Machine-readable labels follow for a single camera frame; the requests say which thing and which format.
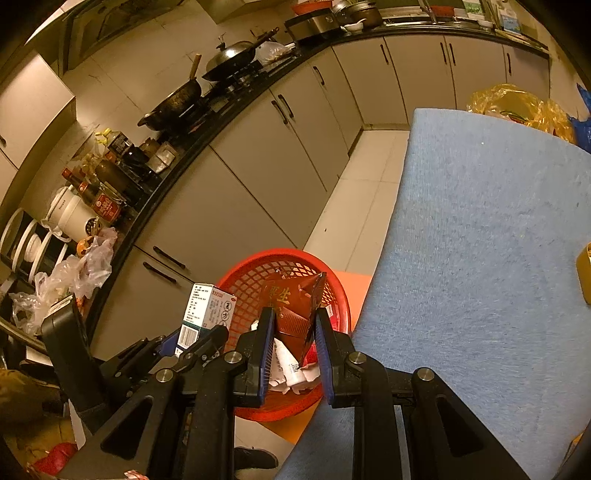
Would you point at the blue plastic bag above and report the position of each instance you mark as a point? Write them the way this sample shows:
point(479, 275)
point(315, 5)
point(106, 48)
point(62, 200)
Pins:
point(584, 129)

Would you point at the black steel rice cooker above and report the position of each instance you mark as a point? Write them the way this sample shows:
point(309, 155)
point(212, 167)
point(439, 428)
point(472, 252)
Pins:
point(314, 25)

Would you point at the blue tablecloth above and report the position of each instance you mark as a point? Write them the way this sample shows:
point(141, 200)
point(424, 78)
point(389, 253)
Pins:
point(461, 254)

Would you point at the red object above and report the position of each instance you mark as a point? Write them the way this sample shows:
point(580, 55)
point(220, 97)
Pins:
point(55, 457)

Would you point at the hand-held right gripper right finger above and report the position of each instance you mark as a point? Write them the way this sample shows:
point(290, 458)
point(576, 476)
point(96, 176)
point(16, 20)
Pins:
point(323, 355)

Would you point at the wok with lid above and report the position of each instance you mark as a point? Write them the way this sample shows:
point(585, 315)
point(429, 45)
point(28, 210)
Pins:
point(231, 55)

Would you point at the small white bowl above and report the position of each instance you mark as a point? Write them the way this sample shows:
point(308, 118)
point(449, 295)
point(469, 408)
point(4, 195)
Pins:
point(353, 28)

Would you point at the dish rack with plates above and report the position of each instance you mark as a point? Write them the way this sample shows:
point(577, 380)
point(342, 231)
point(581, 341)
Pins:
point(32, 244)

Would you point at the grey wall cabinet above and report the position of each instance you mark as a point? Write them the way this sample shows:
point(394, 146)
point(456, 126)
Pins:
point(32, 106)

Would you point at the black gas stove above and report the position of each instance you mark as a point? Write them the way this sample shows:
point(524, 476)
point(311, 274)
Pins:
point(226, 90)

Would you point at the range hood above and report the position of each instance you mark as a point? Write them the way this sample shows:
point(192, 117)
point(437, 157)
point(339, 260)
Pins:
point(101, 23)

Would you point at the red plastic basket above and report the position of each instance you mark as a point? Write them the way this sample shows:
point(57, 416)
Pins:
point(258, 277)

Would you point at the black shoe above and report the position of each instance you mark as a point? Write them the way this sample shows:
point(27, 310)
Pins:
point(254, 458)

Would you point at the red basin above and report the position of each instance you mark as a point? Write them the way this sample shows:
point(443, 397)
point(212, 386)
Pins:
point(314, 6)

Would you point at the white medicine box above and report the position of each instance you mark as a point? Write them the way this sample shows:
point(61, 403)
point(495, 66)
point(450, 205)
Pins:
point(207, 309)

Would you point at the small white plastic bag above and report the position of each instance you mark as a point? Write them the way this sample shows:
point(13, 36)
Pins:
point(272, 51)

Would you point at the blue label jug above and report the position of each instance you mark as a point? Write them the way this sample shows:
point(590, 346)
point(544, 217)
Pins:
point(508, 21)

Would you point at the metal faucet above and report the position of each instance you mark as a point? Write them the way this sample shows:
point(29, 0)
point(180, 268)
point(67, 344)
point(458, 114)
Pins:
point(427, 9)

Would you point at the yellow plastic bag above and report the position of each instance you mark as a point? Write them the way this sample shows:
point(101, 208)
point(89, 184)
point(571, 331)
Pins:
point(508, 99)

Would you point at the clear plastic bags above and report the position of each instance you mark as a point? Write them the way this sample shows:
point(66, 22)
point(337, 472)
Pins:
point(92, 258)

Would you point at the grey kitchen cabinets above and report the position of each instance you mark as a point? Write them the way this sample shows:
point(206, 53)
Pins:
point(258, 152)

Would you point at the green label detergent bottle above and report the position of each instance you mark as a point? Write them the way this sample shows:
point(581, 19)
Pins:
point(473, 7)

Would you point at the stacked steel pots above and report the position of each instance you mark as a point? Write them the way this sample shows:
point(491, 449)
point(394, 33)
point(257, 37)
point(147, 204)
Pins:
point(364, 16)

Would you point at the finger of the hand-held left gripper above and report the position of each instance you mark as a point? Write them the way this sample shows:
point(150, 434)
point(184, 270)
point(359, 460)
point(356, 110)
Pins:
point(203, 345)
point(168, 345)

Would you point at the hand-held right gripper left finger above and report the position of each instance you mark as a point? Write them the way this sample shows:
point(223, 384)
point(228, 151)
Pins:
point(265, 350)

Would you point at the black kitchen countertop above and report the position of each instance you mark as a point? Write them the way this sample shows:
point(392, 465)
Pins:
point(194, 152)

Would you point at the group of sauce bottles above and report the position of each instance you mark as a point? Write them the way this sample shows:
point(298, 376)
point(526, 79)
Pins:
point(108, 205)

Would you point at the red-brown snack wrapper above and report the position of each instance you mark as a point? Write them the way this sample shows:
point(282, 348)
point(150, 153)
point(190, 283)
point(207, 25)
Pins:
point(291, 314)

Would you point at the white electric kettle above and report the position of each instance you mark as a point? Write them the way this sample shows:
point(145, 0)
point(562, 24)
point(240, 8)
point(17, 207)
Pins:
point(69, 212)

